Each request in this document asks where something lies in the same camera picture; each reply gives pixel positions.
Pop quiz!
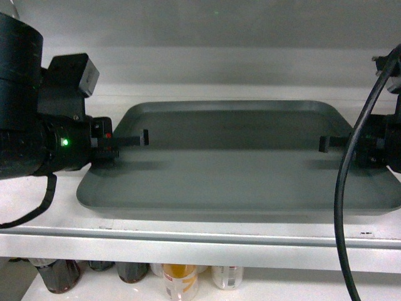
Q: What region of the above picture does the yellow juice bottle front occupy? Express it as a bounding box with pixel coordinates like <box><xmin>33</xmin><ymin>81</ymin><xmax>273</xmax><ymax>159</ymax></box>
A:
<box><xmin>162</xmin><ymin>263</ymin><xmax>199</xmax><ymax>300</ymax></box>

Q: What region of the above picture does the black flat cable left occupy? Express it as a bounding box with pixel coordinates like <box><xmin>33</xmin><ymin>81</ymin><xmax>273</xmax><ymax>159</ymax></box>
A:
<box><xmin>0</xmin><ymin>172</ymin><xmax>58</xmax><ymax>229</ymax></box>

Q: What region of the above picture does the thick black cable right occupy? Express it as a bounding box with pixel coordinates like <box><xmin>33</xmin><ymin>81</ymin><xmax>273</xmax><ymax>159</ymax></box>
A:
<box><xmin>333</xmin><ymin>43</ymin><xmax>401</xmax><ymax>301</ymax></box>

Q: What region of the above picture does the grey rectangular serving tray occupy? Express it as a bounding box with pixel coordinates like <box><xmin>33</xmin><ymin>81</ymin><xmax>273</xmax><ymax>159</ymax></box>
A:
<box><xmin>76</xmin><ymin>100</ymin><xmax>401</xmax><ymax>217</ymax></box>

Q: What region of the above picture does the dark tea bottle middle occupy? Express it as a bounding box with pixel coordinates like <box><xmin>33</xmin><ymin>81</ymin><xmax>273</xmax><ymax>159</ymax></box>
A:
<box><xmin>115</xmin><ymin>262</ymin><xmax>149</xmax><ymax>283</ymax></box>

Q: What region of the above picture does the pale yellow juice bottle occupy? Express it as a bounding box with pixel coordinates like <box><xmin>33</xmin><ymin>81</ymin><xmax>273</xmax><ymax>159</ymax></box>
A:
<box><xmin>212</xmin><ymin>266</ymin><xmax>244</xmax><ymax>290</ymax></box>

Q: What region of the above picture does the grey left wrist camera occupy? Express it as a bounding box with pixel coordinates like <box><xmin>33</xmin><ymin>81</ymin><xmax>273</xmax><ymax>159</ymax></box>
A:
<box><xmin>44</xmin><ymin>53</ymin><xmax>100</xmax><ymax>98</ymax></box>

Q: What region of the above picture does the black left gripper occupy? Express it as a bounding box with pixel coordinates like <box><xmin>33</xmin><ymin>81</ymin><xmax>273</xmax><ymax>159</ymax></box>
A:
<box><xmin>40</xmin><ymin>115</ymin><xmax>148</xmax><ymax>176</ymax></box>

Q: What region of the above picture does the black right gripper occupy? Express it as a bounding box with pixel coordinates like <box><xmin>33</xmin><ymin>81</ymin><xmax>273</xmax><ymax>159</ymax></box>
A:
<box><xmin>318</xmin><ymin>114</ymin><xmax>400</xmax><ymax>173</ymax></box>

